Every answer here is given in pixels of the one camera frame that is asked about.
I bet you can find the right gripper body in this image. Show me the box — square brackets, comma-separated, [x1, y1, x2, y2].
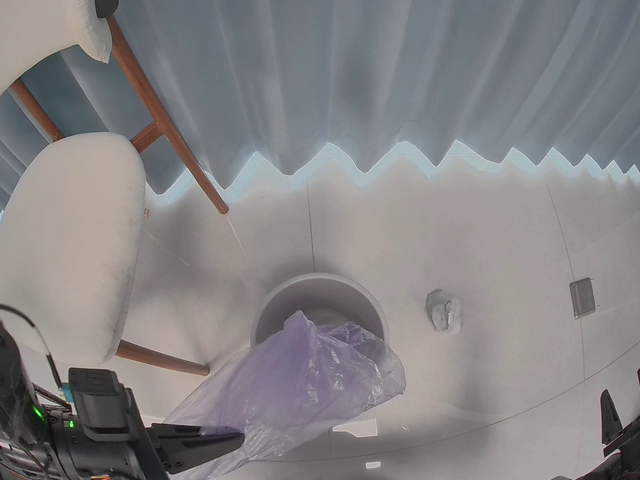
[575, 420, 640, 480]

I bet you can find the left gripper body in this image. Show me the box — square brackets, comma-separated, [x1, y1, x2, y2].
[47, 387, 169, 480]

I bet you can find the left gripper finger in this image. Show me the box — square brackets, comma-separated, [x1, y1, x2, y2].
[149, 423, 246, 474]

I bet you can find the purple plastic bag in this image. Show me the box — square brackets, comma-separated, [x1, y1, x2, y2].
[162, 310, 407, 480]

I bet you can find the white trash bin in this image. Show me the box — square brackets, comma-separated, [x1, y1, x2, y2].
[250, 271, 390, 355]

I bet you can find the crumpled white paper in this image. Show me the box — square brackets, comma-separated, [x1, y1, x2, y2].
[426, 289, 462, 338]

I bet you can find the white cushioned wooden chair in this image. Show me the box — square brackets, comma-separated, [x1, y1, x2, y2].
[0, 0, 230, 377]

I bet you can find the pale blue curtain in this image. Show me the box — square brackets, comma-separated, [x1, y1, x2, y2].
[0, 0, 640, 210]

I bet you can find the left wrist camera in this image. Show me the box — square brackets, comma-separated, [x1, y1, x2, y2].
[67, 367, 138, 441]

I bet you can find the black cable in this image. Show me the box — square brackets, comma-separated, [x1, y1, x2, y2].
[0, 304, 66, 391]

